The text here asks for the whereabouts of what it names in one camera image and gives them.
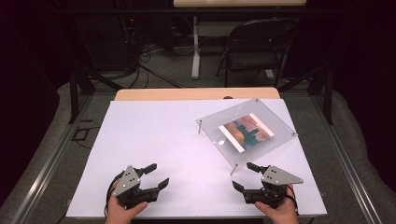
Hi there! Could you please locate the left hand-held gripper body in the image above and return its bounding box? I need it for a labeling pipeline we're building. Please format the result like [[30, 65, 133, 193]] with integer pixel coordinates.
[[111, 165, 161, 210]]

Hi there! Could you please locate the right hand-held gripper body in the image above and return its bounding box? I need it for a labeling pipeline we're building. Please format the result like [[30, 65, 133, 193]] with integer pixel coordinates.
[[243, 164, 304, 210]]

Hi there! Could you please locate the clear acrylic photo frame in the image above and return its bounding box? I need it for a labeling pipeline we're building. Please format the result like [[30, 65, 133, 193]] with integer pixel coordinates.
[[195, 98, 299, 176]]

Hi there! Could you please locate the person's right hand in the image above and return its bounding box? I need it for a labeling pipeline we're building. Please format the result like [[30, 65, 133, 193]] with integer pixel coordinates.
[[254, 184, 301, 224]]

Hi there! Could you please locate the person's left hand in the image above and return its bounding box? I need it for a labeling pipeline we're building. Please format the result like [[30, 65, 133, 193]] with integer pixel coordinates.
[[105, 180, 149, 224]]

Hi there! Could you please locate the painting print card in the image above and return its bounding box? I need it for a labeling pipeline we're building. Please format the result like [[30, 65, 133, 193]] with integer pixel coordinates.
[[218, 112, 276, 154]]

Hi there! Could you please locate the white board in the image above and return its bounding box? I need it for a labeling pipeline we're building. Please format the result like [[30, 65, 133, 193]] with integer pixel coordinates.
[[65, 98, 329, 218]]

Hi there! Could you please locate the wooden table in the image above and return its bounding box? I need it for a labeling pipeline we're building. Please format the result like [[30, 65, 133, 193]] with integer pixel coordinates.
[[114, 87, 281, 102]]

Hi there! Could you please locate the black metal strut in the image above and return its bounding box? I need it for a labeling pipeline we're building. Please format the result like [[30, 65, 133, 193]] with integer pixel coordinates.
[[68, 65, 124, 125], [276, 65, 334, 126]]

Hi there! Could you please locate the black folding chair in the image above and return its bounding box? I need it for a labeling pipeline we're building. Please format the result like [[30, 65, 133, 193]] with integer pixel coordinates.
[[216, 18, 300, 89]]

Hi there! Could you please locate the wooden desk with white legs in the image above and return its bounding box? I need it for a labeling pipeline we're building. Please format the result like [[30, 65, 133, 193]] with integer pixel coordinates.
[[173, 0, 307, 80]]

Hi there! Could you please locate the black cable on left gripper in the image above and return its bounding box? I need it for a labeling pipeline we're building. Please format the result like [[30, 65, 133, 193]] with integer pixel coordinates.
[[104, 171, 125, 218]]

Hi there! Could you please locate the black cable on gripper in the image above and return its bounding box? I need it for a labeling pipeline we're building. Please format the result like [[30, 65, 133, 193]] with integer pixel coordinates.
[[287, 185, 301, 217], [104, 171, 125, 218]]

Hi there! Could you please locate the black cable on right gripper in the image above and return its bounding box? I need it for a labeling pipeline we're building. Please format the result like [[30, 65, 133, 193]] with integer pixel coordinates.
[[287, 185, 301, 217]]

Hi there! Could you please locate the aluminium rail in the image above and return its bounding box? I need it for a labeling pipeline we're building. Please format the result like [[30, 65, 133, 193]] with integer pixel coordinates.
[[311, 94, 385, 224], [8, 94, 94, 224]]

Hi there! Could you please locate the bundle of black floor cables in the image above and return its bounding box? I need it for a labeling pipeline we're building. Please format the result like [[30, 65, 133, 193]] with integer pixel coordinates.
[[102, 15, 188, 90]]

